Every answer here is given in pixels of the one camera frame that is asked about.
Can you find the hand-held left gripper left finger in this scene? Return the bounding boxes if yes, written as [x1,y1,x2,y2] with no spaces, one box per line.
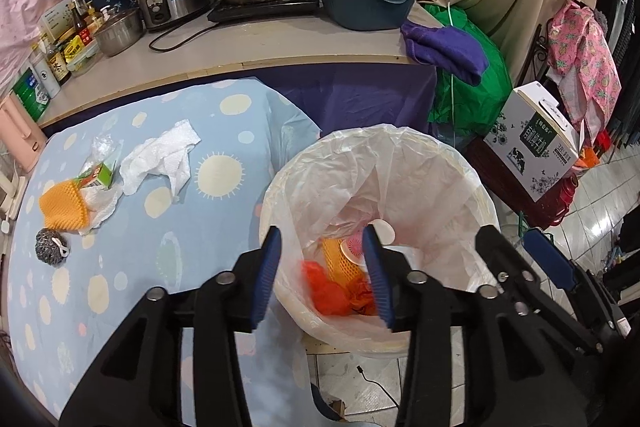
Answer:
[59,226,283,427]

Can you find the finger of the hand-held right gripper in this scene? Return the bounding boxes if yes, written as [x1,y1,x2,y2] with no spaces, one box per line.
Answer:
[522,229,631,338]
[474,224,603,355]

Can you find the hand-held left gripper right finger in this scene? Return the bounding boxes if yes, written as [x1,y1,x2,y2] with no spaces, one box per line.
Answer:
[361,224,586,427]

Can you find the orange printed wrapper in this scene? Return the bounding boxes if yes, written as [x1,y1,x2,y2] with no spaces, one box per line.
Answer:
[347,279,383,315]

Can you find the pink flowered paper cup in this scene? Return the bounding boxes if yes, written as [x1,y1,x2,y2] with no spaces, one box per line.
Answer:
[339,232,369,268]

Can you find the orange foam fruit net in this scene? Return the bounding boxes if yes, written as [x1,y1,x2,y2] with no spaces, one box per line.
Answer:
[321,237,368,284]
[39,179,92,236]

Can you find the orange plastic bag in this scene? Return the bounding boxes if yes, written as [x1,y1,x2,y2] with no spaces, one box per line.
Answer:
[300,259,353,317]

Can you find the trash bin with white liner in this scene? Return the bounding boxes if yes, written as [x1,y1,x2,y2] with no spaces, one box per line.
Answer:
[259,123,501,360]

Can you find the white paper tissue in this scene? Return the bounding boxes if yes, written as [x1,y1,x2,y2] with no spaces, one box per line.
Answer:
[120,119,202,198]

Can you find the green cardboard box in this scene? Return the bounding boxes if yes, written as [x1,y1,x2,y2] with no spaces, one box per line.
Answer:
[75,161,117,190]

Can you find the clear plastic wrapper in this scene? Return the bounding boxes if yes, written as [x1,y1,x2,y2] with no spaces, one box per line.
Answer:
[89,133,123,168]

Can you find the steel wool scrubber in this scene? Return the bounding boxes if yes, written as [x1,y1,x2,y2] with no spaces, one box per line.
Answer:
[34,228,72,265]

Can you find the red jug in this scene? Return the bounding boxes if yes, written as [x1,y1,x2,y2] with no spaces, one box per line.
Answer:
[547,174,581,228]

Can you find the dark red stool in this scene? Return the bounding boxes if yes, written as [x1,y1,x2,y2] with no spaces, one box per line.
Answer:
[465,139,566,228]

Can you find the white milk carton box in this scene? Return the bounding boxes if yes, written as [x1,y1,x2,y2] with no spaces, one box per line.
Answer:
[482,82,588,202]

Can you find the green plastic bag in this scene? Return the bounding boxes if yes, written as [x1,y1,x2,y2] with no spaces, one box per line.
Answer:
[422,4,513,138]

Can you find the dark purple table cover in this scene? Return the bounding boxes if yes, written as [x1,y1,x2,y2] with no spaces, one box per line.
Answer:
[255,62,438,138]

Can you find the pink pineapple print garment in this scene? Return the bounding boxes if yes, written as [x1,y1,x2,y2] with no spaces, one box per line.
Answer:
[547,0,623,148]

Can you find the black iron rack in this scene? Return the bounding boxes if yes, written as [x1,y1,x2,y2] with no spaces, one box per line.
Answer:
[520,24,556,82]

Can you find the dark hanging clothes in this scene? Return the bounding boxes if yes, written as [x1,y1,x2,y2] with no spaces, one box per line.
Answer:
[597,0,640,142]

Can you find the purple towel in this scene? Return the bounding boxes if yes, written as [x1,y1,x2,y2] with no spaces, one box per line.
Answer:
[401,21,490,86]

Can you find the dark blue plastic basin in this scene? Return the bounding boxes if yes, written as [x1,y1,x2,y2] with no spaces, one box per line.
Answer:
[317,0,417,32]

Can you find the black induction cooktop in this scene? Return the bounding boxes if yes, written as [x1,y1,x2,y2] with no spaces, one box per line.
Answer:
[207,0,321,22]

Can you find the pink electric kettle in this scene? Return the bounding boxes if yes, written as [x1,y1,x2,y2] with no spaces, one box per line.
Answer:
[0,99,47,172]

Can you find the small steel lidded pot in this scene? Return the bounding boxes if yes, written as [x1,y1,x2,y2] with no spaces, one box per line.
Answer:
[92,9,146,56]

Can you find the clear food container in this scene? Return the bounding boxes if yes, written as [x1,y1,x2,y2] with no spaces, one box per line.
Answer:
[62,34,103,75]

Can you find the dark white-labelled sauce bottle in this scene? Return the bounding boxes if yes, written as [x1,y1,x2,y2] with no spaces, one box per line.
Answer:
[42,42,73,86]

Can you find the green and white pack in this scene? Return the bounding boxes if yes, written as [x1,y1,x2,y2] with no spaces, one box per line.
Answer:
[11,67,51,122]

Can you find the yellow oil bottle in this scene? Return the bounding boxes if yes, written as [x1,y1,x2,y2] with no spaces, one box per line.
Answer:
[87,2,106,32]

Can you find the tall dark sauce bottle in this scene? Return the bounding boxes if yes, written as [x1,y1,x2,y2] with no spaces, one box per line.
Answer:
[70,0,93,45]

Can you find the white cardboard box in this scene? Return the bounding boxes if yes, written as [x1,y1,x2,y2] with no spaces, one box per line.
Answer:
[40,0,76,40]

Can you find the black charging cable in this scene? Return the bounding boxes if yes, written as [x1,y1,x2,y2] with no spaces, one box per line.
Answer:
[357,364,401,408]

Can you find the black power cable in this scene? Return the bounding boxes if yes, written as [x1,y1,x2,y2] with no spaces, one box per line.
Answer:
[148,14,221,52]

